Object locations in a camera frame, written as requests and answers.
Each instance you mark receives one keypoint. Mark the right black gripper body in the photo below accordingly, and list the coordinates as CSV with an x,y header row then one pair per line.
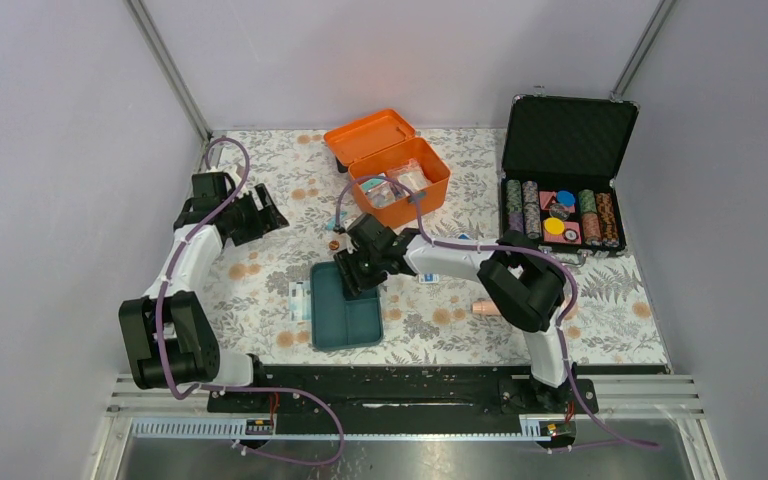
x,y
362,267

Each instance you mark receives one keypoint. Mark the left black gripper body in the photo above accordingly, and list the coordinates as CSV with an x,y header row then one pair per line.
x,y
248,221

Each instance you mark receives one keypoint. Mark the blue white wipe packet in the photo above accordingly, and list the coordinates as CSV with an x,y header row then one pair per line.
x,y
428,278

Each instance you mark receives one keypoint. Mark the clear bag with small items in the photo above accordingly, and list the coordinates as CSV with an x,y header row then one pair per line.
x,y
379,192

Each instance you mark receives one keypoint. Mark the teal divided tray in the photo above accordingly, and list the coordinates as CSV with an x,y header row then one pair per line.
x,y
338,322

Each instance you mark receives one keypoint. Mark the gloves packet clear bag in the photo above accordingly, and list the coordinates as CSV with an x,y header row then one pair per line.
x,y
411,175

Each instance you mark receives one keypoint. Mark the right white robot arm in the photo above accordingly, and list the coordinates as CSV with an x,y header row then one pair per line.
x,y
527,286

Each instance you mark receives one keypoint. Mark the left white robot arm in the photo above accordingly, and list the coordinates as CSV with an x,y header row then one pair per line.
x,y
167,336

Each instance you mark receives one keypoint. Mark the orange plastic medicine box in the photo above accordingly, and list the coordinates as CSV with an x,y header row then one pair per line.
x,y
384,141

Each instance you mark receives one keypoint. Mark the floral tablecloth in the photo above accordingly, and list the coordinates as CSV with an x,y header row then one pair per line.
x,y
249,294

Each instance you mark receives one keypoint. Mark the white teal dressing packet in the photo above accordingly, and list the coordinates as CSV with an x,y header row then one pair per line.
x,y
300,301

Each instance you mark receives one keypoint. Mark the black foam-lined case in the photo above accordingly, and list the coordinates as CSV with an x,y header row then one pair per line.
x,y
560,160

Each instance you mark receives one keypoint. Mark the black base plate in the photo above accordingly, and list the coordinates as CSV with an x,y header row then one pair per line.
x,y
397,399

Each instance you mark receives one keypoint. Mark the slotted cable duct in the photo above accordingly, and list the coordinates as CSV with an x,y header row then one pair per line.
x,y
211,428

